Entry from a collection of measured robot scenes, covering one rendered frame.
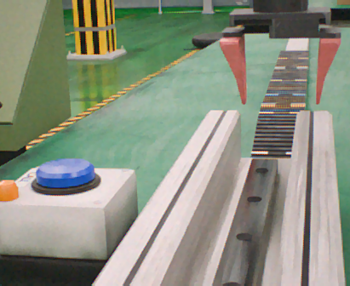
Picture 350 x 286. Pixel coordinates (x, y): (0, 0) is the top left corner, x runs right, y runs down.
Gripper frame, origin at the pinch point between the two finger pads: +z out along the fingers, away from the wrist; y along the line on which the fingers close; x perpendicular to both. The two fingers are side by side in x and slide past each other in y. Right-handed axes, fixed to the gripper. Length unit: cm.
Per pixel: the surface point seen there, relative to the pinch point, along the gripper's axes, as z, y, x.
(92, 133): 5.7, -23.2, 4.9
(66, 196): -0.3, -12.4, -33.5
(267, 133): 3.2, -1.2, -3.7
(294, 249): -2.8, 2.6, -45.8
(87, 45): 70, -218, 585
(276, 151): 4.0, -0.1, -8.0
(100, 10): 36, -200, 584
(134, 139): 5.7, -17.3, 2.3
